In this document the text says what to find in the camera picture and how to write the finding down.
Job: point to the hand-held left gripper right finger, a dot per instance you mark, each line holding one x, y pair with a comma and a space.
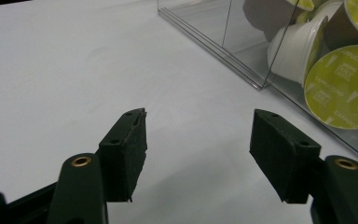
279, 155

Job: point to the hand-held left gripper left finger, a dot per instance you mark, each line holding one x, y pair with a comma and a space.
124, 158

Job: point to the clear plastic box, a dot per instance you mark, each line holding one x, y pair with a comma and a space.
251, 62

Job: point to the white table mat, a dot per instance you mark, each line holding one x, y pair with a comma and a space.
59, 77

